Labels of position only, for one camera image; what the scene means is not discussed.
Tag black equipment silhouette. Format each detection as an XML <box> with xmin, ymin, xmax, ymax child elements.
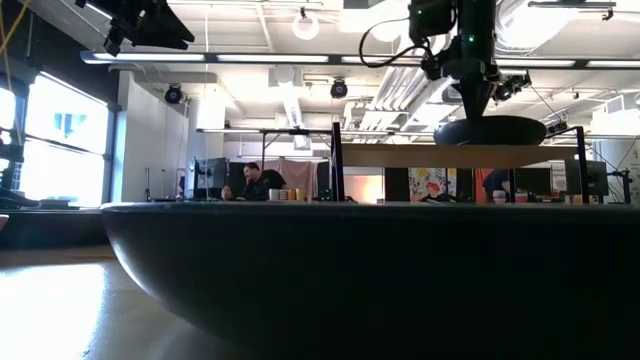
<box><xmin>0</xmin><ymin>130</ymin><xmax>40</xmax><ymax>209</ymax></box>

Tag black upright panel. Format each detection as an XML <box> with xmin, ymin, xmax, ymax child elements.
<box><xmin>383</xmin><ymin>167</ymin><xmax>411</xmax><ymax>203</ymax></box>

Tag black plastic plate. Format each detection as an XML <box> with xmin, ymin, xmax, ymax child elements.
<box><xmin>433</xmin><ymin>115</ymin><xmax>548</xmax><ymax>147</ymax></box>

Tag thin yellow cable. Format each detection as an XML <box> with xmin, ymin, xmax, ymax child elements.
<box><xmin>0</xmin><ymin>0</ymin><xmax>31</xmax><ymax>146</ymax></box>

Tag floral pattern banner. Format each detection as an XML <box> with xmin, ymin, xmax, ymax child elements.
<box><xmin>408</xmin><ymin>167</ymin><xmax>449</xmax><ymax>203</ymax></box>

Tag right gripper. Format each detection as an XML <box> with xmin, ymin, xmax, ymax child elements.
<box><xmin>420</xmin><ymin>43</ymin><xmax>501</xmax><ymax>121</ymax></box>

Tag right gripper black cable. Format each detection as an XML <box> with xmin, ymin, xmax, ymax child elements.
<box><xmin>358</xmin><ymin>16</ymin><xmax>434</xmax><ymax>70</ymax></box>

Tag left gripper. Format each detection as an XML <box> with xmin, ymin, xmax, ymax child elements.
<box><xmin>103</xmin><ymin>0</ymin><xmax>196</xmax><ymax>57</ymax></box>

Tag long LED light bar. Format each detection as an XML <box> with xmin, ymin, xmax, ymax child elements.
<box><xmin>79</xmin><ymin>49</ymin><xmax>640</xmax><ymax>70</ymax></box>

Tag black tripod stand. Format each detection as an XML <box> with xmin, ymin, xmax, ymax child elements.
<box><xmin>607</xmin><ymin>168</ymin><xmax>635</xmax><ymax>204</ymax></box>

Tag black computer monitor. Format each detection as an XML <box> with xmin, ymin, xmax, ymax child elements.
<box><xmin>564</xmin><ymin>159</ymin><xmax>610</xmax><ymax>197</ymax></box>
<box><xmin>192</xmin><ymin>157</ymin><xmax>230</xmax><ymax>200</ymax></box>
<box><xmin>513</xmin><ymin>167</ymin><xmax>554</xmax><ymax>197</ymax></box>

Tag wooden shelf black legs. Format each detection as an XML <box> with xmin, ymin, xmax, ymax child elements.
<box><xmin>329</xmin><ymin>122</ymin><xmax>592</xmax><ymax>204</ymax></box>

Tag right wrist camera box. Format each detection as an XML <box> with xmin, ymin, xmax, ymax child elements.
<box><xmin>408</xmin><ymin>0</ymin><xmax>457</xmax><ymax>44</ymax></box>

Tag large dark foreground bowl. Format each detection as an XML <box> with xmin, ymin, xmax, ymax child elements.
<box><xmin>99</xmin><ymin>201</ymin><xmax>640</xmax><ymax>360</ymax></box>

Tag pale pink curtain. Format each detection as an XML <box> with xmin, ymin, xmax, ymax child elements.
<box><xmin>254</xmin><ymin>158</ymin><xmax>319</xmax><ymax>200</ymax></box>

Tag large bright window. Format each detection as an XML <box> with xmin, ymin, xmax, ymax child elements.
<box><xmin>0</xmin><ymin>70</ymin><xmax>110</xmax><ymax>209</ymax></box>

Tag black metal frame stand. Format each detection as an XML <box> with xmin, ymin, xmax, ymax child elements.
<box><xmin>196</xmin><ymin>127</ymin><xmax>334</xmax><ymax>166</ymax></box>

